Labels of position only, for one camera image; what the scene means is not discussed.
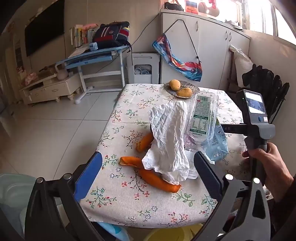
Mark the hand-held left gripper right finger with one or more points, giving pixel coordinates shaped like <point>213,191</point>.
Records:
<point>208,178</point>

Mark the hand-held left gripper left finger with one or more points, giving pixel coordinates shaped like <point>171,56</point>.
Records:
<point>89,176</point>

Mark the light blue milk carton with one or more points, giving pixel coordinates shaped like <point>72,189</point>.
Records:
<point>216,148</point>

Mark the white paper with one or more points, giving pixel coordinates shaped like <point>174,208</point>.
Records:
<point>166,139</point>

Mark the clear plastic tray with label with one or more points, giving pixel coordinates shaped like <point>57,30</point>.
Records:
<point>201,115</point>

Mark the yellow plastic basin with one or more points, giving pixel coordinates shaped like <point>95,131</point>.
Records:
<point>171,235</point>

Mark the person's right forearm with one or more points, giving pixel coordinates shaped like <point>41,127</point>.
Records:
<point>289,194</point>

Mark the person's right hand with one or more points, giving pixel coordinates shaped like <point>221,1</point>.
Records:
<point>277,166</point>

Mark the black folding chairs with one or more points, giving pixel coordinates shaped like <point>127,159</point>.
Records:
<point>266,85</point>

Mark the floral tablecloth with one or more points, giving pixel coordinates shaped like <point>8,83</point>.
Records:
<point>129,204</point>

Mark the blue plastic table cover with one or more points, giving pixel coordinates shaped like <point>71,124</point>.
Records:
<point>115,233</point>

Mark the white plastic bag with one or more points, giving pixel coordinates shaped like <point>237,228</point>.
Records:
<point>241,62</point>

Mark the pale blue plastic bin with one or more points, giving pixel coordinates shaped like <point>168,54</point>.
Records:
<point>13,192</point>

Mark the yellow mango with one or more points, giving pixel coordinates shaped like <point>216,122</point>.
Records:
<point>184,92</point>
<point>175,84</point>

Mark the dark fruit plate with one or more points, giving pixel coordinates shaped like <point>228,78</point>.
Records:
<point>170,92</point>

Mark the white television cabinet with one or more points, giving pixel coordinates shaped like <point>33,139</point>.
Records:
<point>50,89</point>

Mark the colourful printed bag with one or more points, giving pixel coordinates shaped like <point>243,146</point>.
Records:
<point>178,62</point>

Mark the pink plush toy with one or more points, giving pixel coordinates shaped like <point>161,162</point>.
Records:
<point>30,78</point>

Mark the window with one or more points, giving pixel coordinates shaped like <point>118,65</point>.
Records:
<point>272,16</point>

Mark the blue study desk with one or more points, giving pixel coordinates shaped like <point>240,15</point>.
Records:
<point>92,55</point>

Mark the white appliance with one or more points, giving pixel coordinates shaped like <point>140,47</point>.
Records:
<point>142,60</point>

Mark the light blue box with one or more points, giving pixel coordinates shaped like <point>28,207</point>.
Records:
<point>93,46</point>

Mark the row of books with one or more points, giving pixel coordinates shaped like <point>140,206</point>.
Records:
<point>79,36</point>

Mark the black and red backpack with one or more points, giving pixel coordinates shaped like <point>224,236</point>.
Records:
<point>111,34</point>

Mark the black television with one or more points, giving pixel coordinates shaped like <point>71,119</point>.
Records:
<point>44,30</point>

